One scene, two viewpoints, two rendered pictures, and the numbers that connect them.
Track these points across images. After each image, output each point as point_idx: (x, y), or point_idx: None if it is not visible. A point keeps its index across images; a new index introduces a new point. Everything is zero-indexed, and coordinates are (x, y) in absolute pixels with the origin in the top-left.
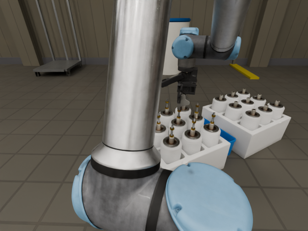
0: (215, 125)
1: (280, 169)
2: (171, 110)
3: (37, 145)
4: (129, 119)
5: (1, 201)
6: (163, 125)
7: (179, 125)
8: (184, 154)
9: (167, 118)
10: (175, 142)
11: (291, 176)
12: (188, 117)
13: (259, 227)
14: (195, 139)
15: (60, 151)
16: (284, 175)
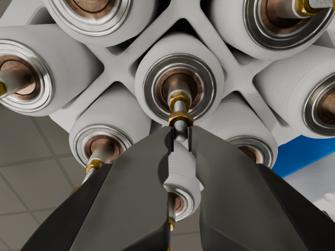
0: (183, 214)
1: (186, 227)
2: (316, 32)
3: None
4: None
5: None
6: (122, 13)
7: (153, 99)
8: (71, 106)
9: (231, 20)
10: (22, 97)
11: (175, 233)
12: (242, 133)
13: (74, 182)
14: (78, 159)
15: None
16: (175, 228)
